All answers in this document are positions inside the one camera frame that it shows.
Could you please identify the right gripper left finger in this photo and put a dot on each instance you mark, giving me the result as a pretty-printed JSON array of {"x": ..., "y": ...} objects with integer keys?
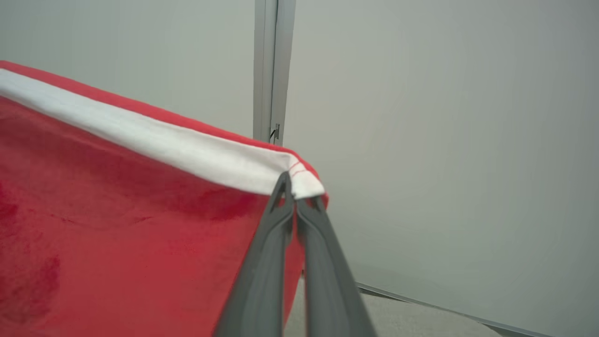
[{"x": 262, "y": 281}]

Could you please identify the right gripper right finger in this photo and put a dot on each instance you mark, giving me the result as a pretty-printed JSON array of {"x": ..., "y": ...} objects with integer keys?
[{"x": 327, "y": 290}]

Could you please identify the red shorts with white stripes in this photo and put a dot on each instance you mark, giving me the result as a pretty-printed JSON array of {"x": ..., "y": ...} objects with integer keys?
[{"x": 117, "y": 224}]

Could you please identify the grey baseboard strip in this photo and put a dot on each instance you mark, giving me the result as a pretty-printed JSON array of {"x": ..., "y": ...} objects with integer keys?
[{"x": 444, "y": 310}]

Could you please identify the grey metal wall post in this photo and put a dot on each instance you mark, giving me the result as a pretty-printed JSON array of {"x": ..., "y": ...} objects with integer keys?
[{"x": 269, "y": 70}]

